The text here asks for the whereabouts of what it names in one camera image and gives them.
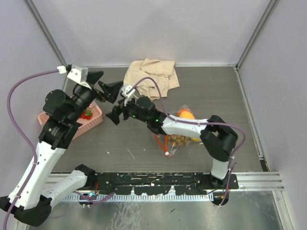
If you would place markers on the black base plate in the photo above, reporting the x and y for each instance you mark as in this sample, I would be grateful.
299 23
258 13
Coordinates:
184 183

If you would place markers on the grey slotted cable duct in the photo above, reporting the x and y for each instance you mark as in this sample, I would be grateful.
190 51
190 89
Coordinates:
170 197

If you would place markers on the aluminium frame rail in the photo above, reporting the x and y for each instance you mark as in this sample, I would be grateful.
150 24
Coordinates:
259 181

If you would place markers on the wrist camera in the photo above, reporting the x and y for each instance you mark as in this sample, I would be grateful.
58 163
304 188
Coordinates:
127 92
76 73

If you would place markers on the fake orange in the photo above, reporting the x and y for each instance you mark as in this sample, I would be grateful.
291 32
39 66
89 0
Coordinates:
185 113

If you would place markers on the fake brown longan bunch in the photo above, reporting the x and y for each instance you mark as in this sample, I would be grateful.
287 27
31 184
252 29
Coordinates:
177 140

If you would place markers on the fake lemon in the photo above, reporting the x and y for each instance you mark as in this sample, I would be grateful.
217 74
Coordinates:
196 139

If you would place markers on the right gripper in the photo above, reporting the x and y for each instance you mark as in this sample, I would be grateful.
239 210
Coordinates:
114 115

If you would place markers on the beige cloth drawstring bag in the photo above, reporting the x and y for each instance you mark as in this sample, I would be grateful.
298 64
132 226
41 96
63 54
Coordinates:
162 71

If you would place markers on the pink plastic basket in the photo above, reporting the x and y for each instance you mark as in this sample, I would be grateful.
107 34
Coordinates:
87 124

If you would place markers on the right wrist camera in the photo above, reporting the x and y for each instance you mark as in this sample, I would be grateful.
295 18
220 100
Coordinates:
127 92

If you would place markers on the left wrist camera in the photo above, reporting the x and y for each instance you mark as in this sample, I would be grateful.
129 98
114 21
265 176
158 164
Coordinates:
76 73

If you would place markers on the clear zip top bag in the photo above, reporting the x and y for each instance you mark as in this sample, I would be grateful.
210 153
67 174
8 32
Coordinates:
162 142

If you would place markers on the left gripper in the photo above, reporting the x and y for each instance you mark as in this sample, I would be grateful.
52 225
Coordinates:
110 90

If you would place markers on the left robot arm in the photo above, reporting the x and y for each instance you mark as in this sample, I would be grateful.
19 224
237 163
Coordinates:
30 202

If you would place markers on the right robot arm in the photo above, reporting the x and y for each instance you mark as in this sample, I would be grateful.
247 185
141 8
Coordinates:
218 138

